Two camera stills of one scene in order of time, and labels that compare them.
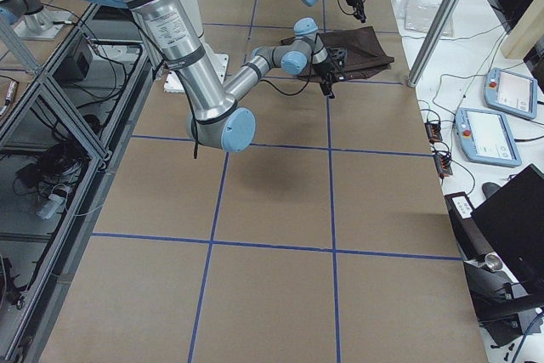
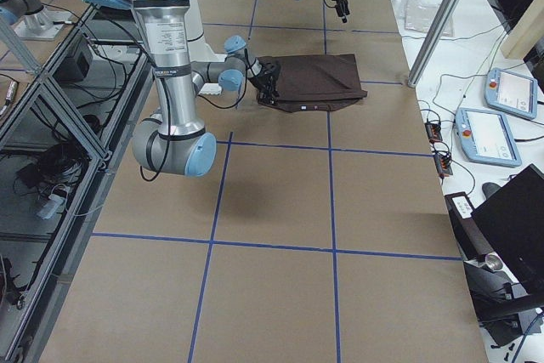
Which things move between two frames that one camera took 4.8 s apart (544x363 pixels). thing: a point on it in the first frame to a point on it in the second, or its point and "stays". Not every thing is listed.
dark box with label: [473, 241] stays
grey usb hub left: [443, 164] stays
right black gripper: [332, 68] to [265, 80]
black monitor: [512, 221] stays
